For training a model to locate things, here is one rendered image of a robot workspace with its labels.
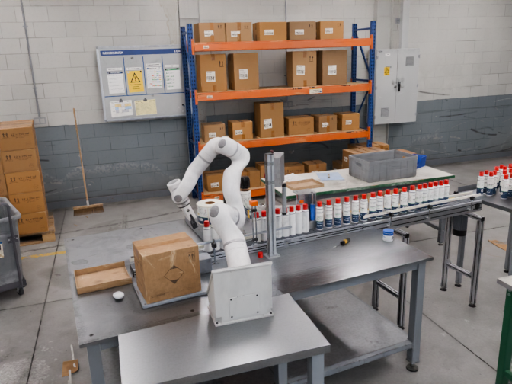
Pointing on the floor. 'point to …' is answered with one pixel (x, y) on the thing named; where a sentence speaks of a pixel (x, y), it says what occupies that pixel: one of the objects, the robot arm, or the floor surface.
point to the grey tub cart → (10, 249)
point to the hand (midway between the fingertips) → (193, 225)
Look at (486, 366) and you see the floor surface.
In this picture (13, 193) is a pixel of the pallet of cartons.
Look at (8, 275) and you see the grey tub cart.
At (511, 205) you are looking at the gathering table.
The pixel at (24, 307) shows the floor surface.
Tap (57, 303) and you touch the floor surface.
